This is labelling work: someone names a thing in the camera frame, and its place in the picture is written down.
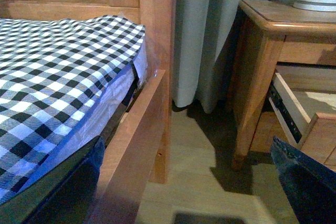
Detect wooden bed frame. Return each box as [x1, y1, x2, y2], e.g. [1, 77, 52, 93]
[1, 0, 174, 223]

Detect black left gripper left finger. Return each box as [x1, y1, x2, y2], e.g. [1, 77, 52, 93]
[1, 136, 105, 223]

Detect wooden drawer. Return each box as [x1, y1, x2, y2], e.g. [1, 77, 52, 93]
[268, 63, 335, 170]

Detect checkered covered mattress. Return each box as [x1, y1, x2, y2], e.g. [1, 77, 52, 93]
[1, 15, 145, 202]

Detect wooden nightstand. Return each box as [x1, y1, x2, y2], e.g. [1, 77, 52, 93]
[228, 0, 335, 170]

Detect grey curtain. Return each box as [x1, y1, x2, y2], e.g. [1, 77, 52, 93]
[173, 0, 294, 113]

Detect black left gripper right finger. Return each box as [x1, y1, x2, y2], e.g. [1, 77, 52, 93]
[270, 136, 335, 223]

